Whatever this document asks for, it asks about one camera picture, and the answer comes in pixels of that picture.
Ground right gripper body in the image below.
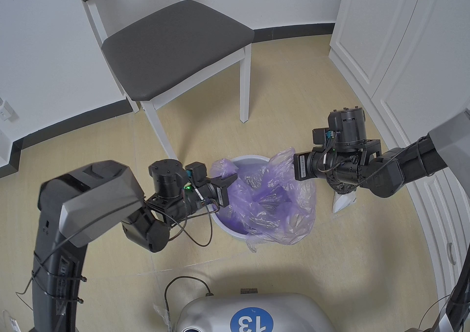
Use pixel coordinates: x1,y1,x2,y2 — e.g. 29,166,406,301
293,151,337,182

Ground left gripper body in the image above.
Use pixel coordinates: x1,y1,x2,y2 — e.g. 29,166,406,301
182,179,232,214

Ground purple plastic bag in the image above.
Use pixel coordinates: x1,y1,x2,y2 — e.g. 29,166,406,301
210,146,317,253

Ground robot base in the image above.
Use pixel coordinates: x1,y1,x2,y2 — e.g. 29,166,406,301
178,288,335,332

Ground white trash bin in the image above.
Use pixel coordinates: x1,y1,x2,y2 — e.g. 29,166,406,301
212,154,294,242

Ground white paper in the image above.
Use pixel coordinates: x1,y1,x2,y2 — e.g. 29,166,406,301
331,191,358,214

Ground grey and white chair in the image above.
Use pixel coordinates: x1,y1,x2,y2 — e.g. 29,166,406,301
70,0,255,171

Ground small white device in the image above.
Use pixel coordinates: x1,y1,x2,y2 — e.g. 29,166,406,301
0,309,20,332

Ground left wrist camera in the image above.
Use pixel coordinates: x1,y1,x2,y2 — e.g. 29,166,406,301
185,163,208,187

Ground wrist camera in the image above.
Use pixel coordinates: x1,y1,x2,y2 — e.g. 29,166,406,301
312,127,332,154
185,163,208,187

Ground black cable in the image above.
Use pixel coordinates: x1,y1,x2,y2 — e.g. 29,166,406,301
169,202,221,247
164,276,214,311

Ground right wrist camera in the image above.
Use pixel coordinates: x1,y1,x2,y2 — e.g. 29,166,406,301
312,127,332,154

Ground white wall socket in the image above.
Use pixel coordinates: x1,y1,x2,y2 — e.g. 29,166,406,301
0,97,18,123

